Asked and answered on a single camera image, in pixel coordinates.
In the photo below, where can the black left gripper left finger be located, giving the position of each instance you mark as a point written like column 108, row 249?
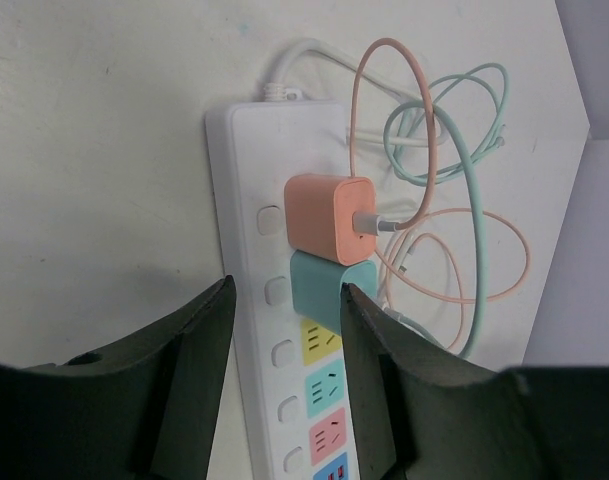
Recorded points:
column 142, row 407

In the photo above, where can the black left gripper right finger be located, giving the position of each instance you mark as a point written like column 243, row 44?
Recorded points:
column 420, row 412

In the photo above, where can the white multicolour power strip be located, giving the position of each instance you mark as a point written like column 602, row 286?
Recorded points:
column 291, row 371

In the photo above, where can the teal charger plug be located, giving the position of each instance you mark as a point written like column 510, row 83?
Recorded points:
column 317, row 285

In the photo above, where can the pink charger plug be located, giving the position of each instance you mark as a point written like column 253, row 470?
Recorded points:
column 319, row 211

